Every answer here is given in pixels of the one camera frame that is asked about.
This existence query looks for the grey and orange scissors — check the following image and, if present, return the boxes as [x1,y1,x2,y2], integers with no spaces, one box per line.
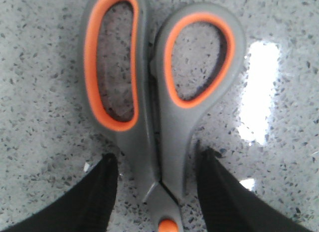
[80,0,246,232]

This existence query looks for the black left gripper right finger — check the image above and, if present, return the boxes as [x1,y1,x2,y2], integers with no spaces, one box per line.
[195,141,308,232]

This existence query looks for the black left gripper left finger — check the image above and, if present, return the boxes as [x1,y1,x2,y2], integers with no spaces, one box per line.
[6,154,118,232]

